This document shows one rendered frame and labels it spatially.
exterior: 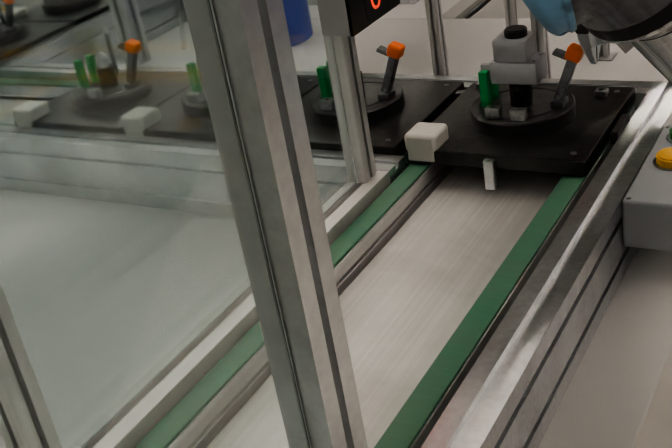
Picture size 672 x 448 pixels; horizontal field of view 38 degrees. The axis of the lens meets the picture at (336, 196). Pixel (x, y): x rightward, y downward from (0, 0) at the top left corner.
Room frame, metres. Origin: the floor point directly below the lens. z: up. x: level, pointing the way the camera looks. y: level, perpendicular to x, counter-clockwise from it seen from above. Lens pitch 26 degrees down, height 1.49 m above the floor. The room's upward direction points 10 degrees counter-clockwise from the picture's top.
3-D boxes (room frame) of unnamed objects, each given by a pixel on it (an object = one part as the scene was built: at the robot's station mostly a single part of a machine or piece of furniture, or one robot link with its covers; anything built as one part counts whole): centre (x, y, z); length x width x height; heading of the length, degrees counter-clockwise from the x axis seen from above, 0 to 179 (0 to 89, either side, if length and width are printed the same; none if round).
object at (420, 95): (1.35, -0.05, 1.01); 0.24 x 0.24 x 0.13; 56
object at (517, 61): (1.21, -0.26, 1.06); 0.08 x 0.04 x 0.07; 56
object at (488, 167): (1.10, -0.20, 0.95); 0.01 x 0.01 x 0.04; 56
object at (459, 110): (1.20, -0.27, 0.96); 0.24 x 0.24 x 0.02; 56
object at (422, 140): (1.18, -0.13, 0.97); 0.05 x 0.05 x 0.04; 56
